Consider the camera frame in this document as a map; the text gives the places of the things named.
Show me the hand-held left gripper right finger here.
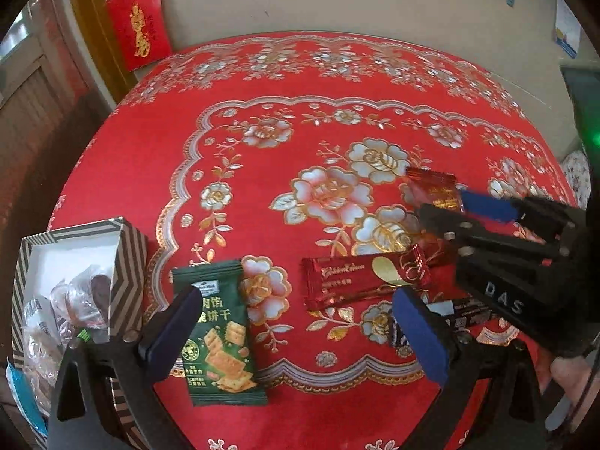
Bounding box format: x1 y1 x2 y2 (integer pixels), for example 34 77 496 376
393 287 547 450

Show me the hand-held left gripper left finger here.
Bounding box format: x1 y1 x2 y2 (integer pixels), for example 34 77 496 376
47 285 203 450

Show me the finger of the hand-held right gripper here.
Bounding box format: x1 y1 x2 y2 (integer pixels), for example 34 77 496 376
416 202 479 247
459 190 530 226

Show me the small red snack packet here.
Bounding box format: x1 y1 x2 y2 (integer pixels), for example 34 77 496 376
404 166 464 266

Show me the green cracker packet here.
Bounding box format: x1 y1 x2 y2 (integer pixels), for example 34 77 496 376
171 258 269 407

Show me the small black snack packet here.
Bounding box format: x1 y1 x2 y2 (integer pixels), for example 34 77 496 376
388 296 509 348

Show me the striped patterned cardboard box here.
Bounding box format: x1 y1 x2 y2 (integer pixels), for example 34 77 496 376
10 217 150 437

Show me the clear packet of brown snack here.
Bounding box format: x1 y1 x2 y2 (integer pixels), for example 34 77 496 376
49 265 111 330

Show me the person's right hand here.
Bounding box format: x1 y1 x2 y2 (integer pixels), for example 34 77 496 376
548 354 594 406

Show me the floral bedding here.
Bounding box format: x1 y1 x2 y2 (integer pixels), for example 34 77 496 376
561 150 590 209

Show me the long red snack packet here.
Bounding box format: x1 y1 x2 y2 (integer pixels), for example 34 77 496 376
300 244 432 311

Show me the clear wrapped snack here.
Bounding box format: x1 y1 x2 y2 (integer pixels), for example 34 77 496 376
23 333 66 404

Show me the dark green screen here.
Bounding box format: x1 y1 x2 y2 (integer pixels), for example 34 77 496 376
560 66 600 151

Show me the blue snack packet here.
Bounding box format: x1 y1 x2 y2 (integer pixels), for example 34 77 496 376
6 358 50 437

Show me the red floral tablecloth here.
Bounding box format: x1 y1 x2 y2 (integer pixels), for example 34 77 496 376
47 33 582 450

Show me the window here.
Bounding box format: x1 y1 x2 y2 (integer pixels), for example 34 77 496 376
0 2 38 64

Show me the wall calendar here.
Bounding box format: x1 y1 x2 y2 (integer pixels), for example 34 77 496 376
553 0 583 59

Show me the red wall poster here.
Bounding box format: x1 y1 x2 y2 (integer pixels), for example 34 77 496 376
105 0 173 72

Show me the wooden door frame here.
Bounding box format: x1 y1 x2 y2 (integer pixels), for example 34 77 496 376
63 0 137 104

